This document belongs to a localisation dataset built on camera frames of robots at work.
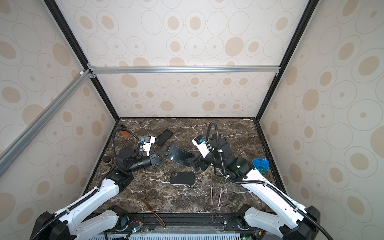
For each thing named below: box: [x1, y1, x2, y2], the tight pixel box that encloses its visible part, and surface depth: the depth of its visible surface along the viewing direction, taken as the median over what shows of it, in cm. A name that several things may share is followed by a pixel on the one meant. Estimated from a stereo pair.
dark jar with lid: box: [102, 156, 113, 165], surface depth 89 cm
